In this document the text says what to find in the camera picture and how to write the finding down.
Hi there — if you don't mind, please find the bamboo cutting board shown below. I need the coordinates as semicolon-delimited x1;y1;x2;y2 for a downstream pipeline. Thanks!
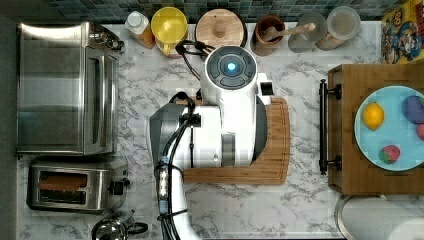
183;98;290;185

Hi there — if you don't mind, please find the purple toy fruit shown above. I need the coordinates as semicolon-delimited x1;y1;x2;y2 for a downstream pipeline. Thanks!
402;96;424;124

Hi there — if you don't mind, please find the stainless steel toaster oven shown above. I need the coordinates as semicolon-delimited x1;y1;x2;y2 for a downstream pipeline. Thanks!
17;22;125;155

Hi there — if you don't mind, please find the black drawer handle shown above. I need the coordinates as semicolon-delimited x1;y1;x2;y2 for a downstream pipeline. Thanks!
318;79;341;175

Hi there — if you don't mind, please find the pink toy fruit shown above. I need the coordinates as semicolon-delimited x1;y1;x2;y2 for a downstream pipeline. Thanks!
416;124;424;141

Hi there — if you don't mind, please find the dark jar with wooden lid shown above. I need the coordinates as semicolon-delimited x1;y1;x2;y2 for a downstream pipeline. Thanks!
194;9;247;47

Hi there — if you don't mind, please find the steel paper towel holder base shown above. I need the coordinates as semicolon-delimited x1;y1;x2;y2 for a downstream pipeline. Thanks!
334;195;388;240

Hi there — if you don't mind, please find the colourful cereal box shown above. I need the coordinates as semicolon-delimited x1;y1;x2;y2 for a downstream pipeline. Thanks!
381;0;424;64

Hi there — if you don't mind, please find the brown toast slice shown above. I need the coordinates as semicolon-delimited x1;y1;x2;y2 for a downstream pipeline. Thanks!
38;174;87;191

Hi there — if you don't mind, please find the wooden drawer box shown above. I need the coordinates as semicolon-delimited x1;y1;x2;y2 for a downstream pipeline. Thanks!
326;64;423;195

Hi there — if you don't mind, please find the yellow lemon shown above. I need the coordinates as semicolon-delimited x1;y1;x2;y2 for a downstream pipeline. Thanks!
362;102;385;131

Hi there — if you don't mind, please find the white paper towel roll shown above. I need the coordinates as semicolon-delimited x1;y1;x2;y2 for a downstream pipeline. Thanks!
341;196;424;240

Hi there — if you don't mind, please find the light blue plate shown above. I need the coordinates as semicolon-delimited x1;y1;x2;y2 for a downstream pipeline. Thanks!
354;86;424;171

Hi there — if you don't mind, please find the wooden spoon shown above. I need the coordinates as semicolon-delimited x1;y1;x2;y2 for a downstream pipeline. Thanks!
263;23;316;42

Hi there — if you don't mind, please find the white-capped orange bottle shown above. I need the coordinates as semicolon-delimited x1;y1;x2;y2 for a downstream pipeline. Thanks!
125;11;156;49

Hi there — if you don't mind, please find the clear lidded glass jar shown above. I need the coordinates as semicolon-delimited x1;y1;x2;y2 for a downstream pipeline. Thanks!
288;12;327;53

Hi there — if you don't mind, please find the red green strawberry toy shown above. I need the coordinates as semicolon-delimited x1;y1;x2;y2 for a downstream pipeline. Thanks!
379;145;401;164

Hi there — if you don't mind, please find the silver two-slot toaster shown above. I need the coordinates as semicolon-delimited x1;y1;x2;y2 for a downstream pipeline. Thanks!
26;156;130;214

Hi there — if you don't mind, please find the brown wooden utensil cup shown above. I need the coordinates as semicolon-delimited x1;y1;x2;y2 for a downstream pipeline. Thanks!
250;15;285;56

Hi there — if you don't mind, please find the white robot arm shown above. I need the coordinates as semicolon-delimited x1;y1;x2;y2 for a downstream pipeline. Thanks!
148;46;272;240

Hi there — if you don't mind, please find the black toaster lever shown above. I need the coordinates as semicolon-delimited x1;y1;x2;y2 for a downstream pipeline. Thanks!
108;178;130;196

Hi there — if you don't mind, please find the yellow plastic mug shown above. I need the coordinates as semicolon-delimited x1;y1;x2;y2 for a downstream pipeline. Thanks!
151;7;188;57

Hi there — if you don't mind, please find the shiny steel kettle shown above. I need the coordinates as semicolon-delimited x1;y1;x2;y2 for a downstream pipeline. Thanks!
91;209;148;240

